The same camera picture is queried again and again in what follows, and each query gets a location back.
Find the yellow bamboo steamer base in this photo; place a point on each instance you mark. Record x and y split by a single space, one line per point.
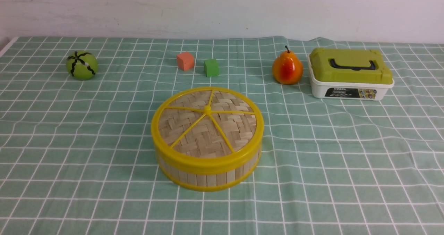
210 182

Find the white box with green lid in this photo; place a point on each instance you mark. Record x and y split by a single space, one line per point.
355 74

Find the orange foam cube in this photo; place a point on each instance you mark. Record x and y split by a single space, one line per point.
185 61

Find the orange toy pear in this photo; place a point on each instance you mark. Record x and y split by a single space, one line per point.
287 69

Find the green foam cube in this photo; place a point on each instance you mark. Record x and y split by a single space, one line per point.
211 67

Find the green striped toy melon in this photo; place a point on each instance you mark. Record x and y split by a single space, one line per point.
82 65

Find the green checkered tablecloth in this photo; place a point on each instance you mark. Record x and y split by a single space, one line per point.
77 156

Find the yellow bamboo steamer lid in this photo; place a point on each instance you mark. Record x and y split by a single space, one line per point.
208 130

